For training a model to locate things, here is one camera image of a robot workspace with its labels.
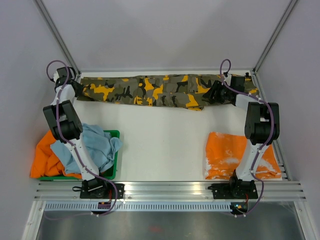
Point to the aluminium rail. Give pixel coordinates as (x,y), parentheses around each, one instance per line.
(168,191)

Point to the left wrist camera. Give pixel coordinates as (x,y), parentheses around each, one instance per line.
(55,76)

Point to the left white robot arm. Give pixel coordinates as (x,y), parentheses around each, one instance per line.
(66,127)

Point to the camouflage trousers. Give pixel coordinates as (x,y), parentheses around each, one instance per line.
(175,90)

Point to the folded orange trousers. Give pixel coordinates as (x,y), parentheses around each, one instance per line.
(224,152)

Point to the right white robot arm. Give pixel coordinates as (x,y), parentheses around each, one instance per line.
(261,128)

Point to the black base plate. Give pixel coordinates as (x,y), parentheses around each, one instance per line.
(240,190)
(100,189)

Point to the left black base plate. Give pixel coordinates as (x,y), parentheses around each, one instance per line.
(100,189)

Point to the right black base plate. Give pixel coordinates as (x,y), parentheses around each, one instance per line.
(240,190)

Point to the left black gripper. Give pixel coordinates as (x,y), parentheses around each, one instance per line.
(79,93)

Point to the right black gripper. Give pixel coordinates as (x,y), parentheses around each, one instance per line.
(216,86)

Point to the green plastic bin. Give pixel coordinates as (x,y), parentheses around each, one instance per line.
(53,161)

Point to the orange garment in bin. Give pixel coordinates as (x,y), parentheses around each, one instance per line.
(46,163)

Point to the white slotted cable duct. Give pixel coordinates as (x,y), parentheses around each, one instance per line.
(138,206)

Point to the light blue garment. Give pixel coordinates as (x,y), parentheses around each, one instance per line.
(101,145)

